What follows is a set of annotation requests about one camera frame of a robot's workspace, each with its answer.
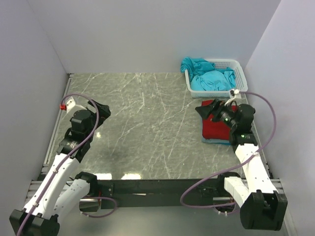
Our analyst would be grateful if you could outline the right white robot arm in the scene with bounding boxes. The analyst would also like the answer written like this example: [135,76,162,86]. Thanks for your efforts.
[196,99,287,231]

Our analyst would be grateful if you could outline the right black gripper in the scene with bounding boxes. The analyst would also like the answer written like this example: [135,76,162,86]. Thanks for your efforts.
[195,99,238,130]

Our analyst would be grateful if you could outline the white plastic basket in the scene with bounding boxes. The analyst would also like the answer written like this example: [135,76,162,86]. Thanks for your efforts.
[184,59,248,98]

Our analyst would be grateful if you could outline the red t shirt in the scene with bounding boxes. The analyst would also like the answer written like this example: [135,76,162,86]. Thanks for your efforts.
[201,99,233,141]

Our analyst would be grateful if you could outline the black base beam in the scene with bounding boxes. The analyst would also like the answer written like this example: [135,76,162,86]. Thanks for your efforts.
[88,177,232,208]

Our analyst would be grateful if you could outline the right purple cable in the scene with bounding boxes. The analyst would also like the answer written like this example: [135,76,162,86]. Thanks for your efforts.
[180,90,277,209]

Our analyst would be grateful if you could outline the purple cable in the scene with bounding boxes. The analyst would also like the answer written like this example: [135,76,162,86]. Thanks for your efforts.
[15,93,119,236]
[180,90,277,209]

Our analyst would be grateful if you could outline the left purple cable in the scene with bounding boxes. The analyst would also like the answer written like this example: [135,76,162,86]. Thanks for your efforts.
[15,93,119,236]

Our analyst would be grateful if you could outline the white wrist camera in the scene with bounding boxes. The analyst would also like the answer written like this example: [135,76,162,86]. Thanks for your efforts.
[60,96,86,115]
[224,89,242,106]

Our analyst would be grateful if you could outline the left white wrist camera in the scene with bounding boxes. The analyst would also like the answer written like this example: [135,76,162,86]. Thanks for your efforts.
[60,96,86,115]

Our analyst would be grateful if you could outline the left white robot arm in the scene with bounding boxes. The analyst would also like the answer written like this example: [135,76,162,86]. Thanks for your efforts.
[9,98,111,236]

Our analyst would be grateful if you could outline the turquoise t shirt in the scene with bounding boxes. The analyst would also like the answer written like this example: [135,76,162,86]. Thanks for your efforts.
[180,57,236,91]

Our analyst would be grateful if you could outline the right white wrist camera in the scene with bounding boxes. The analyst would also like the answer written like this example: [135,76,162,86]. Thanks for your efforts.
[224,89,242,106]

